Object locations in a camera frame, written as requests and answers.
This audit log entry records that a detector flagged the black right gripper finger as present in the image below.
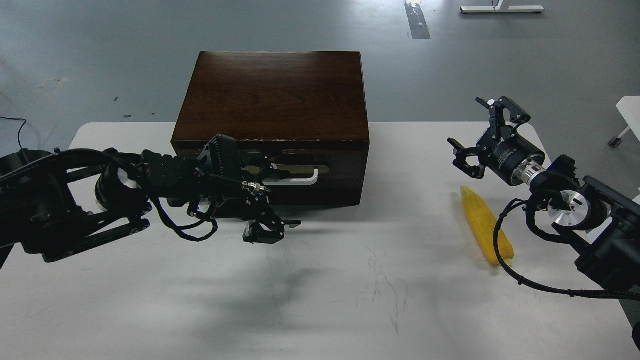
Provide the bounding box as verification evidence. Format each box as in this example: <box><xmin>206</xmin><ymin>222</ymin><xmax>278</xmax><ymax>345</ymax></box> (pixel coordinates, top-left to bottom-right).
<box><xmin>447</xmin><ymin>137</ymin><xmax>488</xmax><ymax>180</ymax></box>
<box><xmin>475</xmin><ymin>96</ymin><xmax>531</xmax><ymax>138</ymax></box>

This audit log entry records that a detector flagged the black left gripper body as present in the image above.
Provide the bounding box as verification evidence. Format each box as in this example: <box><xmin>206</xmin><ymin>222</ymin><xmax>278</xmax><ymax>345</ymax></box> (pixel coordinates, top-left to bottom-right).
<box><xmin>210</xmin><ymin>165</ymin><xmax>275</xmax><ymax>223</ymax></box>

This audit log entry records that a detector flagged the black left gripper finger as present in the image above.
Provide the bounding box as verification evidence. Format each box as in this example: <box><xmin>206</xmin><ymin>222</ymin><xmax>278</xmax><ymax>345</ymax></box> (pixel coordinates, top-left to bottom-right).
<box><xmin>240</xmin><ymin>152</ymin><xmax>292</xmax><ymax>182</ymax></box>
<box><xmin>242</xmin><ymin>210</ymin><xmax>302</xmax><ymax>245</ymax></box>

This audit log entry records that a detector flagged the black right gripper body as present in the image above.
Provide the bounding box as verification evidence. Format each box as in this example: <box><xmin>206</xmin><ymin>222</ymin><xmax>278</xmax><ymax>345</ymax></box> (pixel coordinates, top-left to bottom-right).
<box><xmin>477</xmin><ymin>127</ymin><xmax>546</xmax><ymax>186</ymax></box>

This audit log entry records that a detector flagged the white drawer handle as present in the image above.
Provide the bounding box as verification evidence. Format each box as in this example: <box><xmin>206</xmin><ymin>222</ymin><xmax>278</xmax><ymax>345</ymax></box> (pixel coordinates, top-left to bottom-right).
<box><xmin>262</xmin><ymin>168</ymin><xmax>319</xmax><ymax>187</ymax></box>

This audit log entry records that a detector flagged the wooden drawer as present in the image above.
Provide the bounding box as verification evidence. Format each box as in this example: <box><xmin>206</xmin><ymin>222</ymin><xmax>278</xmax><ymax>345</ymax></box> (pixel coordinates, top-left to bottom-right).
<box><xmin>172</xmin><ymin>140</ymin><xmax>370</xmax><ymax>192</ymax></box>

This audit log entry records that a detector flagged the yellow corn cob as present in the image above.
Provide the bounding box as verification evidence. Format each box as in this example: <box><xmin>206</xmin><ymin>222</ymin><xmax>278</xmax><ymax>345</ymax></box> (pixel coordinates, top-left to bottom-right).
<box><xmin>459</xmin><ymin>186</ymin><xmax>499</xmax><ymax>266</ymax></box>

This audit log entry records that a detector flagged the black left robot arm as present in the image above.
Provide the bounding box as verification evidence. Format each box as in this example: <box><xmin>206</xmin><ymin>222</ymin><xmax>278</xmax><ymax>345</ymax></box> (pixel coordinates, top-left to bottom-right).
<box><xmin>0</xmin><ymin>134</ymin><xmax>301</xmax><ymax>264</ymax></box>

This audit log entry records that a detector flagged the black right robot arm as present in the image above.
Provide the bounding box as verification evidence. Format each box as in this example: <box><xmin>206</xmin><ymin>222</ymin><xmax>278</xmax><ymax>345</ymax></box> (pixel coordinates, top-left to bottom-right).
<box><xmin>447</xmin><ymin>96</ymin><xmax>640</xmax><ymax>301</ymax></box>

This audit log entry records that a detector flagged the dark wooden cabinet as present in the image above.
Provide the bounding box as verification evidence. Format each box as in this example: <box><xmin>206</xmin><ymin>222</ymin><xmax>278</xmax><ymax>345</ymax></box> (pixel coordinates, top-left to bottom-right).
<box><xmin>171</xmin><ymin>51</ymin><xmax>370</xmax><ymax>207</ymax></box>

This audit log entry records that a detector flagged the white table leg base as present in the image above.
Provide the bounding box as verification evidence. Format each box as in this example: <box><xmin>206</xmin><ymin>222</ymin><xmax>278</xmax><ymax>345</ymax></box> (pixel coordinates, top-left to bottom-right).
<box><xmin>459</xmin><ymin>0</ymin><xmax>546</xmax><ymax>14</ymax></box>

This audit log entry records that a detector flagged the grey floor tape strip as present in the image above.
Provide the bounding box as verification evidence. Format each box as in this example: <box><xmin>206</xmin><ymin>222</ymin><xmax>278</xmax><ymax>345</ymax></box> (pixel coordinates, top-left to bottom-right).
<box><xmin>403</xmin><ymin>0</ymin><xmax>431</xmax><ymax>40</ymax></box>

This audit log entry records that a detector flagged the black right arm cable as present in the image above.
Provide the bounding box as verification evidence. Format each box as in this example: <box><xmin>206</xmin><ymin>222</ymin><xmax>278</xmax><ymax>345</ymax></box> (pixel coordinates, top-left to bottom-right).
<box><xmin>493</xmin><ymin>198</ymin><xmax>640</xmax><ymax>301</ymax></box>

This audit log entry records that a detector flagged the black floor cable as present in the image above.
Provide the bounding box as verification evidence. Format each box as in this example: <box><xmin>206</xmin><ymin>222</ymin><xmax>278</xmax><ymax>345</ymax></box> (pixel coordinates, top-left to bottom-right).
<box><xmin>0</xmin><ymin>116</ymin><xmax>28</xmax><ymax>150</ymax></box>

